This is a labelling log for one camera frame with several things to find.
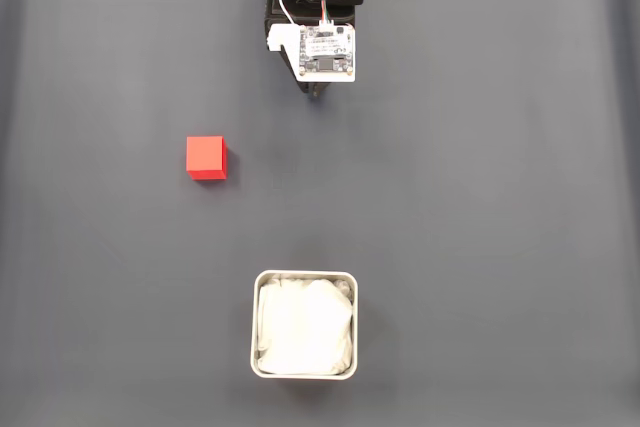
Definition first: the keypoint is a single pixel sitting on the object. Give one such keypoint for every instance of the red cube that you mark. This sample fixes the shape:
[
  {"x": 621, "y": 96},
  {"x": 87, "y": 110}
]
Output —
[{"x": 205, "y": 154}]

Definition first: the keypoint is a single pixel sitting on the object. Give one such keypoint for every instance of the white square box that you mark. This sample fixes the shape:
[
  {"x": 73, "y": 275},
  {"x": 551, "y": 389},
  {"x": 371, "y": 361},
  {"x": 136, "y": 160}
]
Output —
[{"x": 253, "y": 327}]

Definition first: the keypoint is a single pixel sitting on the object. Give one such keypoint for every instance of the dark grey mat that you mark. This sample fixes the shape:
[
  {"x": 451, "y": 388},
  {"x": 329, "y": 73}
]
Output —
[{"x": 475, "y": 172}]

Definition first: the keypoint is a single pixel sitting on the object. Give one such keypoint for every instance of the white crumpled tissue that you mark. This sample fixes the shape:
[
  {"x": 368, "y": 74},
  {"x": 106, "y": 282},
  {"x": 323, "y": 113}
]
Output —
[{"x": 305, "y": 327}]

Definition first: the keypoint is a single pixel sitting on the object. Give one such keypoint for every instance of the white camera board mount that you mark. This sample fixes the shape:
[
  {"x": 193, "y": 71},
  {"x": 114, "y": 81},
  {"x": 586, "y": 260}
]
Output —
[{"x": 327, "y": 52}]

